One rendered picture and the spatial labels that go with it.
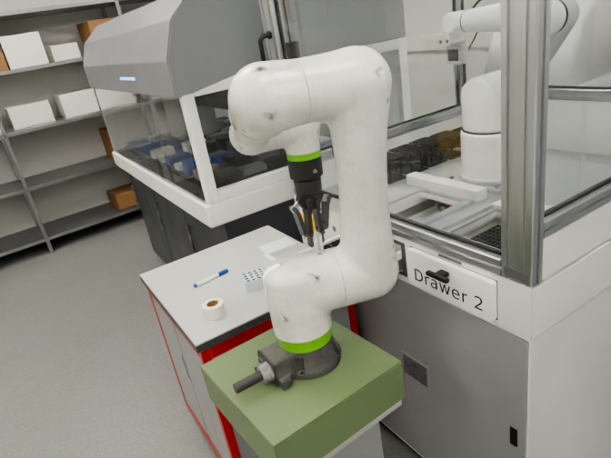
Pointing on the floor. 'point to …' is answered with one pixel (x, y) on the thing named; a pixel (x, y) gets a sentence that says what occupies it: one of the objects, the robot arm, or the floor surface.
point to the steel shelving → (15, 242)
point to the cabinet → (494, 379)
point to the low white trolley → (185, 350)
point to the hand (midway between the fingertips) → (316, 244)
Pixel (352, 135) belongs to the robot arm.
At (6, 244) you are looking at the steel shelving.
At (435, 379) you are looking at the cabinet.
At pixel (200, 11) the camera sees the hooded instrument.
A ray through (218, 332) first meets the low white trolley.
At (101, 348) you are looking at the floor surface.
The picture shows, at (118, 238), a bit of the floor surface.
